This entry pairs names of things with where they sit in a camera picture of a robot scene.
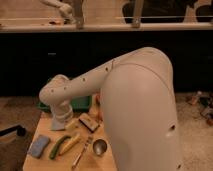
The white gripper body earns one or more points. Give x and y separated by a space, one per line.
62 112

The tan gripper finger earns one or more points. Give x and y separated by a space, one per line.
73 124

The yellow banana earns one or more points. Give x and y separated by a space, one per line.
75 139

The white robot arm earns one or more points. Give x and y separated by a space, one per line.
138 104

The wooden brush block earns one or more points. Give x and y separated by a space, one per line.
88 122

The grey folded cloth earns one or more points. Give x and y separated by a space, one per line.
58 124

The green plastic tray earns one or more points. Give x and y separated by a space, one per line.
80 102

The green cucumber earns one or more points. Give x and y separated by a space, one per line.
56 147

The silver fork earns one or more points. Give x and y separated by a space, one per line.
84 149

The silver metal cup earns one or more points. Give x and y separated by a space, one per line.
100 147

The blue sponge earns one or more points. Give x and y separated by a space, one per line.
38 146

